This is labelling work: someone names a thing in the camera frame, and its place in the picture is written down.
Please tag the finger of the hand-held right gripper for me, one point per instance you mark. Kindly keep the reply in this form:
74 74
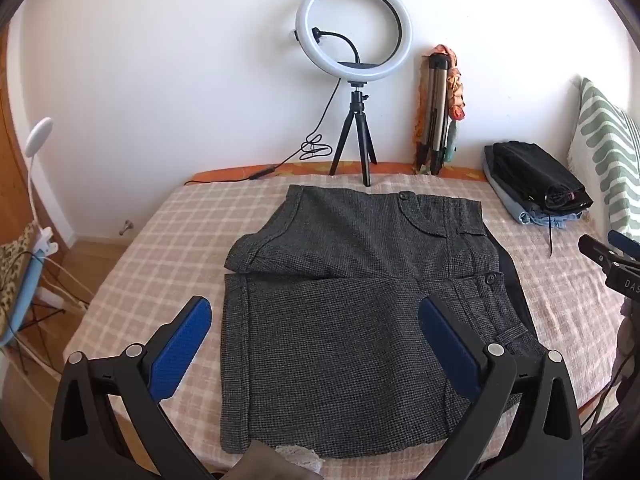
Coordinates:
624 242
595 250

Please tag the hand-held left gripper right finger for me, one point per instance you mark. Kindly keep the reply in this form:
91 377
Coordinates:
450 345

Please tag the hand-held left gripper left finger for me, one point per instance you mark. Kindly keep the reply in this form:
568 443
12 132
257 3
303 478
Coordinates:
181 345

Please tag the grey tweed pants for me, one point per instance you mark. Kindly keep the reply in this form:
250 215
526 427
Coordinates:
340 340

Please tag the folded black pants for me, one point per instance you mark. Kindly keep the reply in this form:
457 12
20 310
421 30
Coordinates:
535 170

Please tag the green patterned white pillow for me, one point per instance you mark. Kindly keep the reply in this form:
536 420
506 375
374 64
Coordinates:
607 160

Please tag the pink checked blanket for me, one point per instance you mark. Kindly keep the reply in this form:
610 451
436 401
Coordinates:
160 260

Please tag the black cloth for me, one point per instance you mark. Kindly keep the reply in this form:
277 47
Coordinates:
512 280

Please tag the folded blue jeans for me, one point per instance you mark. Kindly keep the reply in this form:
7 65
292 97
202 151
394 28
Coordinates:
515 200

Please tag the white power strip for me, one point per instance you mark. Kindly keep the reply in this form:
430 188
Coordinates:
55 297

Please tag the brown cloth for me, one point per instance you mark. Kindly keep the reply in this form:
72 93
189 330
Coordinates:
270 465

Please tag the white lace cloth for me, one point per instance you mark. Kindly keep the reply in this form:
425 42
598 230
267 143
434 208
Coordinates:
300 457

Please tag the light blue board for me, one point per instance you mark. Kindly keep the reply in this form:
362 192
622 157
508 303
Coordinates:
22 300

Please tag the orange bed sheet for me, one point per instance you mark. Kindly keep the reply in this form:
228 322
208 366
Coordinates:
225 174

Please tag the leopard print cloth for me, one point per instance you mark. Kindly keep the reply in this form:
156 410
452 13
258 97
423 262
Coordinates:
15 255

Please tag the orange floral cloth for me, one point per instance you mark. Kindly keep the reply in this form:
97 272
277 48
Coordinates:
457 90

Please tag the folded silver tripod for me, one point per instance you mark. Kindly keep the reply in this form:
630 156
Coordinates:
436 110

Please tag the white clip lamp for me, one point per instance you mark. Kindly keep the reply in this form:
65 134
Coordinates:
37 140

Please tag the black mini tripod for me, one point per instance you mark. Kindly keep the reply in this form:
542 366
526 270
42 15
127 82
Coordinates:
356 110

